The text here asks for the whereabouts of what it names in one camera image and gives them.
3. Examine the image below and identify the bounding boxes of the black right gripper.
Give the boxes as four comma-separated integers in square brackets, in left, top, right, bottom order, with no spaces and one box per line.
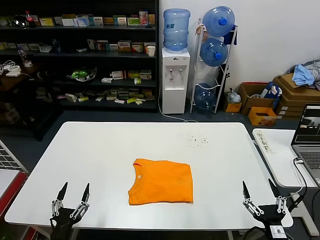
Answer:
[242,177,287,240]

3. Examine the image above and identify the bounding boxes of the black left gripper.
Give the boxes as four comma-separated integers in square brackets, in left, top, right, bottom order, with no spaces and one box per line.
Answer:
[49,181,90,240]

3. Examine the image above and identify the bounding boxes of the orange t-shirt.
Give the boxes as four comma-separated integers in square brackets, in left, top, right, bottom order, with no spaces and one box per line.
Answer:
[127,157,195,206]

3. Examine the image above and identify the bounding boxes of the white side table leg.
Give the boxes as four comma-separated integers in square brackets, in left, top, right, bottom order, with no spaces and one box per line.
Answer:
[289,192,320,236]

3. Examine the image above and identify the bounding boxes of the labelled white power strip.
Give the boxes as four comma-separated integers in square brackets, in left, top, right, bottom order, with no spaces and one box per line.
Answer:
[255,129,274,155]

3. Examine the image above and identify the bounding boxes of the grey laptop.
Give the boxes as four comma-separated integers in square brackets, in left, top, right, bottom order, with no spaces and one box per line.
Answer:
[290,102,320,187]

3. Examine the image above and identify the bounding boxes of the yellow storage crate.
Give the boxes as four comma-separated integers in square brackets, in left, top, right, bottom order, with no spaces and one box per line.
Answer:
[248,106,278,126]

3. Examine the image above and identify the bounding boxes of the small yellow box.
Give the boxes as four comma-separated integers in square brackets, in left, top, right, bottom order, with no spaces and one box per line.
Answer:
[224,101,243,113]

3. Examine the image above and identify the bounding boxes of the open cardboard box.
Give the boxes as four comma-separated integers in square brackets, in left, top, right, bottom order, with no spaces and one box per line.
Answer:
[237,82,277,116]

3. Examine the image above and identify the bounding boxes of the grey plastic bag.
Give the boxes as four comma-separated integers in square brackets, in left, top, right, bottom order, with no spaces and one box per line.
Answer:
[226,90,241,104]

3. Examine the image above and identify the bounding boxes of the stacked brown cardboard boxes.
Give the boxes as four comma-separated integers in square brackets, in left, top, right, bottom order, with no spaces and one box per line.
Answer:
[272,72,320,119]

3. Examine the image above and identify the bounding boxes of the blue white bag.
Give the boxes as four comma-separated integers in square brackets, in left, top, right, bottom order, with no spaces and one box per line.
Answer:
[260,81,283,106]

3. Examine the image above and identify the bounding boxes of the white metal jug rack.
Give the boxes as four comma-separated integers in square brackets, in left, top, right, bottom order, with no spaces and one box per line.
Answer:
[189,18,239,116]

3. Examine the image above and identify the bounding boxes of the green white patterned bowl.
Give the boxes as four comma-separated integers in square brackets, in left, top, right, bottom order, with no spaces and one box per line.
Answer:
[66,65,98,83]

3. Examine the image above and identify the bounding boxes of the black shelf unit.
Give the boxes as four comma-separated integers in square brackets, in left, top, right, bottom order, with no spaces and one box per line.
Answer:
[0,0,160,114]

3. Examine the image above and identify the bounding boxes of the brown wooden table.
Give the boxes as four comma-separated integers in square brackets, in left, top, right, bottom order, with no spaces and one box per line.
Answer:
[0,64,43,106]

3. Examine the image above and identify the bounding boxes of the light blue cloth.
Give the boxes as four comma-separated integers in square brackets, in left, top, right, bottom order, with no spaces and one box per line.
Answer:
[291,64,315,87]

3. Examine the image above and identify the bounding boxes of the red white medicine box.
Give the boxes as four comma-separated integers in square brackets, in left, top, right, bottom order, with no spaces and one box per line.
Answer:
[111,71,127,81]

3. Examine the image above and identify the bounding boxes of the white water dispenser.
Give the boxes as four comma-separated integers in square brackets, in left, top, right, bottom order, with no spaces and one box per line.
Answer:
[161,47,191,116]

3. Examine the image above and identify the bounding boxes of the white round device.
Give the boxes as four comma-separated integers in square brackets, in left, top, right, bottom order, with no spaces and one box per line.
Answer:
[6,65,22,78]

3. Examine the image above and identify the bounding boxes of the grey striped cloth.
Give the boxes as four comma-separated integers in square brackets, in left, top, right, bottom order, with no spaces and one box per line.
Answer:
[301,59,320,91]

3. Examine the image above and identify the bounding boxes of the clear plastic bottle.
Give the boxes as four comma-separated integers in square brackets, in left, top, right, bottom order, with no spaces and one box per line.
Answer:
[18,49,28,67]

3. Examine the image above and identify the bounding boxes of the dark blue bottle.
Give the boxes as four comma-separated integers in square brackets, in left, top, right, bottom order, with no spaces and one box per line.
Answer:
[51,39,62,54]

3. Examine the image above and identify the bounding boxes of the orange yellow carton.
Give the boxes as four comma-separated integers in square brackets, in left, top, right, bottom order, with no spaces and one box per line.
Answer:
[118,41,133,53]

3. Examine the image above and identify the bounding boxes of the dark blue cloth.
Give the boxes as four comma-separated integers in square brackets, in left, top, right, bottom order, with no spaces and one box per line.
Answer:
[223,24,239,47]

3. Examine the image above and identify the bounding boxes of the white carton red print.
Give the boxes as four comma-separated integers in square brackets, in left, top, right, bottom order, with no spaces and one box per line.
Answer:
[131,42,145,53]

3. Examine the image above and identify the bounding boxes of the blue white carton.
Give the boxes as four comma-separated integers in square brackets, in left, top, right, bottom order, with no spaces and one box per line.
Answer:
[74,16,90,28]

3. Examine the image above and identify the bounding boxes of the yellow green flat carton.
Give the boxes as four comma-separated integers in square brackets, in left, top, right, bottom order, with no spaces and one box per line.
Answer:
[38,17,55,27]

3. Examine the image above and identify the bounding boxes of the pink beige rag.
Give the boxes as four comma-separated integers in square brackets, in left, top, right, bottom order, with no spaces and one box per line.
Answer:
[196,21,210,43]

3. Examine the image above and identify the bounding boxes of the cola bottle red cap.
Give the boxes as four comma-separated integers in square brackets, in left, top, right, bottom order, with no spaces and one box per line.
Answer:
[24,11,37,29]

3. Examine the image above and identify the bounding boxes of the shiny silver kettle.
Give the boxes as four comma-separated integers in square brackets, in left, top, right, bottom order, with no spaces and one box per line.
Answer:
[13,15,28,28]

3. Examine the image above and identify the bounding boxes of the labelled blue water jug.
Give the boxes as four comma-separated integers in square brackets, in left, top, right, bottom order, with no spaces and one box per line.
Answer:
[163,8,191,52]

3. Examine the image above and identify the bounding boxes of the colourful tall carton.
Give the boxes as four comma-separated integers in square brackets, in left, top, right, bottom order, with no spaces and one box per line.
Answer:
[139,10,150,26]

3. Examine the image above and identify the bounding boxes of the black cable with clamp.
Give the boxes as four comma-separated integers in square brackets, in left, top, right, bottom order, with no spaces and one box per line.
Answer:
[286,156,320,226]

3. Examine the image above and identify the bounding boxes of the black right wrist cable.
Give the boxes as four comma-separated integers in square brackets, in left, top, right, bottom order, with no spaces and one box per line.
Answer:
[243,226,266,240]

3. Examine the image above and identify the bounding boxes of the white laptop cable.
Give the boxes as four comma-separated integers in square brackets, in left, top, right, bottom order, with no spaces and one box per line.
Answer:
[291,156,308,198]

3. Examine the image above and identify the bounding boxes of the white wire rack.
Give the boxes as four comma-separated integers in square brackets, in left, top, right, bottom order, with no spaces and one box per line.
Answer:
[0,139,29,176]

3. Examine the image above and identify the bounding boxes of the white dispenser power cable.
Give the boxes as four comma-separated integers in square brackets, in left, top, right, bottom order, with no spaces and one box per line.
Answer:
[158,84,199,124]

